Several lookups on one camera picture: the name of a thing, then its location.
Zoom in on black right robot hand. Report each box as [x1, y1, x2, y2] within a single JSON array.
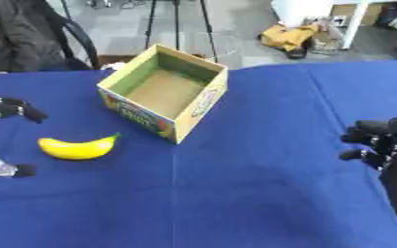
[[337, 117, 397, 228]]

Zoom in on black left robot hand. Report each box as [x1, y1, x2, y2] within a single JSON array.
[[0, 96, 49, 179]]

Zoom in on tan cardboard box green inside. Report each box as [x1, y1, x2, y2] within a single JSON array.
[[95, 44, 231, 144]]

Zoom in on person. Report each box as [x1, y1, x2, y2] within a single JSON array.
[[0, 0, 70, 74]]

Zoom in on yellow toy banana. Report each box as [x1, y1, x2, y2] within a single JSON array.
[[36, 132, 123, 161]]

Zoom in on black chair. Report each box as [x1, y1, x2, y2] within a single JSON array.
[[37, 0, 103, 72]]

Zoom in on white table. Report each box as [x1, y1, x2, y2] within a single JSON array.
[[269, 0, 397, 50]]

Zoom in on yellow bag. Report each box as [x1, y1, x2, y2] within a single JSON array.
[[258, 23, 322, 60]]

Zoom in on black tripod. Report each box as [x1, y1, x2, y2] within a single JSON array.
[[142, 0, 221, 64]]

